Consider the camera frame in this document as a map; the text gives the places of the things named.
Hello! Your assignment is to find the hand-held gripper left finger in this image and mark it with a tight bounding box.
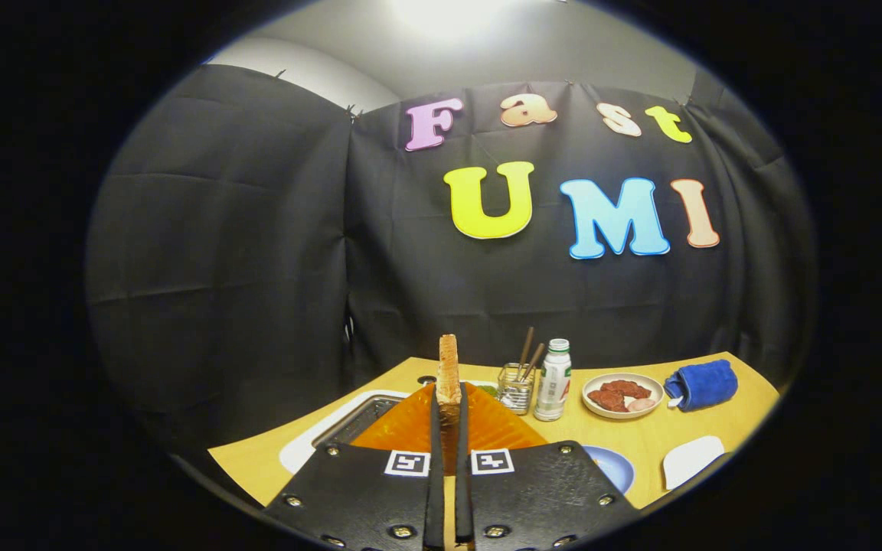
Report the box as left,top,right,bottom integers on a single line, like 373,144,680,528
261,381,447,551

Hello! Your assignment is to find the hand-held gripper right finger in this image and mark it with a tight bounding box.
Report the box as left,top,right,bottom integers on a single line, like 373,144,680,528
454,381,641,551

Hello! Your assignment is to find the toasted bread slice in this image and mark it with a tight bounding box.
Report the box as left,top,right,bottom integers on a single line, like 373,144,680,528
436,334,462,429

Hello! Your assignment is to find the white drink bottle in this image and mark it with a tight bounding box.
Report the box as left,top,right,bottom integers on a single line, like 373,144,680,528
534,338,573,422

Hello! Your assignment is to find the cream white toaster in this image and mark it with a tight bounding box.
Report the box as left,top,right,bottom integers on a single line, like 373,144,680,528
279,389,411,475

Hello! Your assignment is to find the blue plate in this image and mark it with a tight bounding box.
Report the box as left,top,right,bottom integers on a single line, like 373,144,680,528
583,445,635,495

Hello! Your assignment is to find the beige plate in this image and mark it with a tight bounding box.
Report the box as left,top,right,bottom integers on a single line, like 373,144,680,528
582,372,665,420

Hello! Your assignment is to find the small white plate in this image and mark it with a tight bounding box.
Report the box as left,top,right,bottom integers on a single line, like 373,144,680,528
662,435,726,491

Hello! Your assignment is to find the blue folded towel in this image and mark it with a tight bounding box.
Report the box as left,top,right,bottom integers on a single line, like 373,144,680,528
664,359,739,412

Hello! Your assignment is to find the black backdrop cloth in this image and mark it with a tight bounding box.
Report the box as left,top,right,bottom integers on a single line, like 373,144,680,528
85,61,817,460

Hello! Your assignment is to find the wire mesh utensil holder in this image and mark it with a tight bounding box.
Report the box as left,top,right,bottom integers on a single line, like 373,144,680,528
497,362,536,416

